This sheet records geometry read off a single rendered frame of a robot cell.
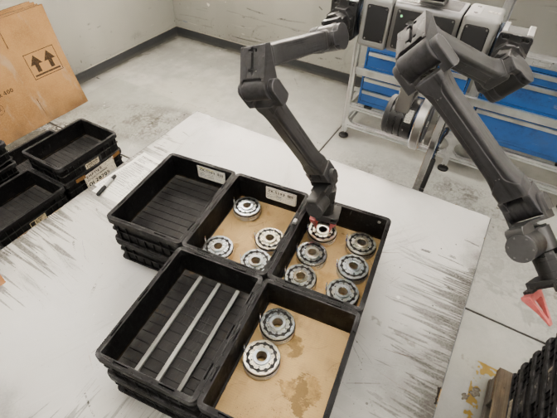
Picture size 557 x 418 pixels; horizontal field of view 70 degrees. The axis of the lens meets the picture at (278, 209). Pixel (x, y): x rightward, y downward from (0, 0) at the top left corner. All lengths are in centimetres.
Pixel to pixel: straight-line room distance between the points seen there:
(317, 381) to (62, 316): 88
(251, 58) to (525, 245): 71
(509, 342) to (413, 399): 120
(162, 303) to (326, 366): 53
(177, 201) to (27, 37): 258
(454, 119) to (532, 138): 224
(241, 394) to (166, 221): 69
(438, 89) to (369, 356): 85
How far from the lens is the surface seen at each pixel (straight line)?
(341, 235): 148
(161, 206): 161
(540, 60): 290
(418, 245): 170
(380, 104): 322
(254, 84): 100
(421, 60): 88
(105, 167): 252
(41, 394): 146
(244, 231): 147
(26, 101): 391
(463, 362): 232
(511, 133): 312
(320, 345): 123
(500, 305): 260
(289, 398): 116
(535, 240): 92
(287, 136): 110
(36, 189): 263
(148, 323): 130
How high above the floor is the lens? 192
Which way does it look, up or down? 45 degrees down
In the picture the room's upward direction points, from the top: 2 degrees clockwise
